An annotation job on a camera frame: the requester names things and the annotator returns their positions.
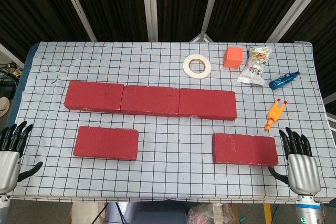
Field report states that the silver snack packet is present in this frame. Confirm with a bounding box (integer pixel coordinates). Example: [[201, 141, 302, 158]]
[[237, 46, 272, 86]]

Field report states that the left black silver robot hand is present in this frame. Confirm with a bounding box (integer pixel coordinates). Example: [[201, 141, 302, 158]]
[[0, 121, 44, 195]]

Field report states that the red brick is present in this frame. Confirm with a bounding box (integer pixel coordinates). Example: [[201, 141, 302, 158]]
[[64, 80, 125, 114], [120, 84, 181, 118], [178, 88, 237, 121], [72, 125, 139, 161], [212, 132, 279, 167]]

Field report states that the blue small bottle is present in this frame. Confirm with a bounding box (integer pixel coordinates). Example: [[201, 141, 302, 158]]
[[268, 71, 300, 90]]

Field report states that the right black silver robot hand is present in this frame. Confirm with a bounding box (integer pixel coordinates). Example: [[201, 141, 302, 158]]
[[267, 126, 322, 196]]

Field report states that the white tape roll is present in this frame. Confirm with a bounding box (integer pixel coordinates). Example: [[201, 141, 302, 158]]
[[183, 54, 212, 80]]

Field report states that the clear plastic bag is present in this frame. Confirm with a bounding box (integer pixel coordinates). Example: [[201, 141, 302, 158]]
[[187, 202, 236, 224]]

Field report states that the white vertical frame post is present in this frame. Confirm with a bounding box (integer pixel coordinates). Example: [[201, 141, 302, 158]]
[[141, 0, 160, 42]]

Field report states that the white black checkered tablecloth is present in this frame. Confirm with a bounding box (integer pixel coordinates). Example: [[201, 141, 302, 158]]
[[6, 41, 334, 205]]

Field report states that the white slanted frame post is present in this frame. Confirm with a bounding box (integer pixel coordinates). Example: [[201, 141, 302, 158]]
[[188, 0, 224, 43], [266, 0, 329, 43], [57, 0, 98, 42]]

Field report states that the yellow rubber chicken toy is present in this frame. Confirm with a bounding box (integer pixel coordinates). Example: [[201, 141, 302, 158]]
[[264, 98, 288, 131]]

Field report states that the orange foam cube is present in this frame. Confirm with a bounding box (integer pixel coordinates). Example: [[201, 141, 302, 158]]
[[223, 46, 244, 69]]

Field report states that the yellow table leg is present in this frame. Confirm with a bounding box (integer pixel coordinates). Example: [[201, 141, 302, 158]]
[[264, 203, 272, 224]]

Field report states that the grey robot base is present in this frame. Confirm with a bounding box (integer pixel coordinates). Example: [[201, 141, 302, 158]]
[[104, 201, 188, 224]]

